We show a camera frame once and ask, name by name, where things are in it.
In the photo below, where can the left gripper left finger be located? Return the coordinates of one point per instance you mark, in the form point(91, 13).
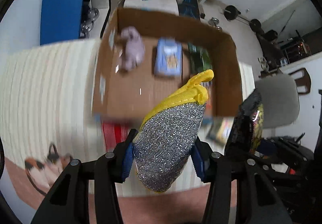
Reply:
point(67, 201)

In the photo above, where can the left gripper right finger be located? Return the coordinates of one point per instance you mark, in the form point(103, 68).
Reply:
point(240, 192)

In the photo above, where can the red snack bag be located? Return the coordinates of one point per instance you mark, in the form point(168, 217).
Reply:
point(114, 133)

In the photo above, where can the silver yellow scrubbing mitt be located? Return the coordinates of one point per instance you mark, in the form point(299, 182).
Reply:
point(168, 133)

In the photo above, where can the green wet wipes pack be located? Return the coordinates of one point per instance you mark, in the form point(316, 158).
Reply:
point(199, 59)

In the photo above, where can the lilac cloth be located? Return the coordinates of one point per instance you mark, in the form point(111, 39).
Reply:
point(134, 52)

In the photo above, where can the blue cartoon tissue pack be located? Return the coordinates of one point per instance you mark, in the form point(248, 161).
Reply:
point(168, 61)

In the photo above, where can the black yellow shoe wipes pack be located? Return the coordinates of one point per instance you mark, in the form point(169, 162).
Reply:
point(246, 131)

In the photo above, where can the grey chair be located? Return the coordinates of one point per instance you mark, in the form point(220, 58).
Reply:
point(280, 100)

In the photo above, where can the striped tablecloth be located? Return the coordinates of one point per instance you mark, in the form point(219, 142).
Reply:
point(55, 97)

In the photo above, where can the chrome dumbbell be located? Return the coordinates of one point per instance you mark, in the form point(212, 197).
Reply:
point(214, 22)

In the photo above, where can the black floor barbell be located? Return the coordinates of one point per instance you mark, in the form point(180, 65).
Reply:
point(231, 13)

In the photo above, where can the blue foam board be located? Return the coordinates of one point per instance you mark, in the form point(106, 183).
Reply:
point(60, 20)

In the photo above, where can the blue black weight bench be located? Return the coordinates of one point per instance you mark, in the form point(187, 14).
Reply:
point(189, 8)

